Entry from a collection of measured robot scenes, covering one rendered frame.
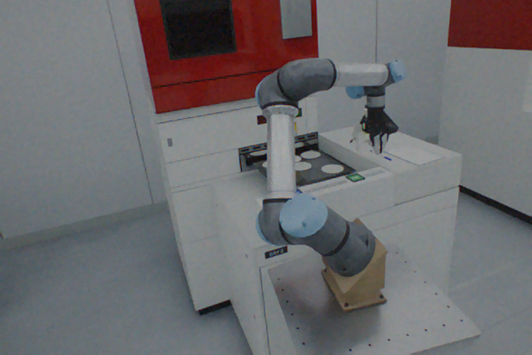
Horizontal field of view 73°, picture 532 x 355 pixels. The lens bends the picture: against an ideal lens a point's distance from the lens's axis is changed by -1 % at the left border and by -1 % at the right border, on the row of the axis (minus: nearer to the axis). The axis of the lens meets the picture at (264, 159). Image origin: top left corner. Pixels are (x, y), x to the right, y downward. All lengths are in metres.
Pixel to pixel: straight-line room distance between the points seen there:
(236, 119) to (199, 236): 0.64
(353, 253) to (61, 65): 2.67
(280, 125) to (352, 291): 0.51
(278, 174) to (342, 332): 0.45
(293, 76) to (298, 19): 0.76
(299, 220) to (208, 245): 1.15
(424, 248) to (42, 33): 2.84
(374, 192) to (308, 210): 0.60
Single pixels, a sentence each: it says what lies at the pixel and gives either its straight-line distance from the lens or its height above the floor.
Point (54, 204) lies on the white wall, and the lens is 3.50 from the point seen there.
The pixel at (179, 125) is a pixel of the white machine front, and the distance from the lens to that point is 1.74.
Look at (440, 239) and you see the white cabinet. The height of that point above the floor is 0.58.
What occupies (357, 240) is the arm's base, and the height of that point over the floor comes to 1.01.
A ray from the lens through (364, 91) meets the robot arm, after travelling 1.41.
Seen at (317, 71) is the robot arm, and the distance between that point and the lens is 1.08.
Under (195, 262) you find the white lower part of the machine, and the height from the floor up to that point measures 0.39.
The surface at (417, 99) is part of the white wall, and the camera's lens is 4.43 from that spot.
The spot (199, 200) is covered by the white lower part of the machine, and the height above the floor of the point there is 0.74.
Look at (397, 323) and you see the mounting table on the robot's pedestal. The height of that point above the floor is 0.82.
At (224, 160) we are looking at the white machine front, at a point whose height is 0.93.
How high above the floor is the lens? 1.57
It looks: 21 degrees down
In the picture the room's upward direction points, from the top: 6 degrees counter-clockwise
